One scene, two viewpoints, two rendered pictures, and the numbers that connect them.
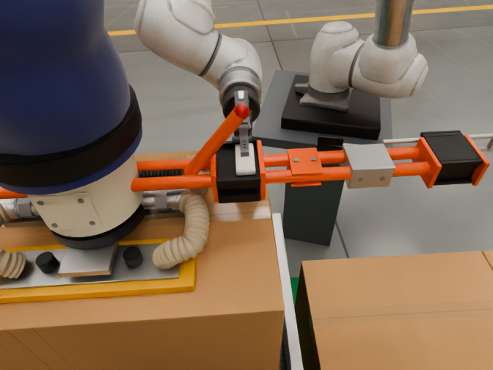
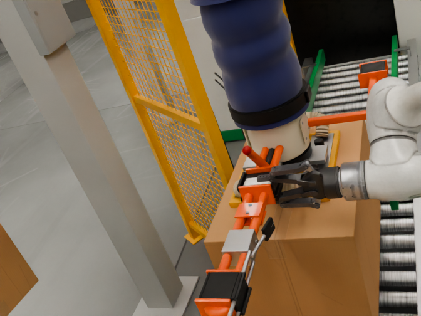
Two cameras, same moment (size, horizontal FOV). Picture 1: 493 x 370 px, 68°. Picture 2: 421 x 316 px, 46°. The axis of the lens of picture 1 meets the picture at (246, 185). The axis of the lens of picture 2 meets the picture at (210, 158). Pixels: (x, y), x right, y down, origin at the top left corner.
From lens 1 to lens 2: 1.32 m
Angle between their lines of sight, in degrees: 87
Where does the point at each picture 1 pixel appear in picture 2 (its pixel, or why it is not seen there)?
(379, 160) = (230, 244)
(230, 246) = not seen: hidden behind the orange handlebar
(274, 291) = (215, 238)
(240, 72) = (353, 165)
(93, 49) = (238, 78)
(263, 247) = not seen: hidden behind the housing
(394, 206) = not seen: outside the picture
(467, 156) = (207, 289)
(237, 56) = (374, 158)
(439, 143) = (227, 278)
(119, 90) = (246, 100)
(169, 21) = (369, 100)
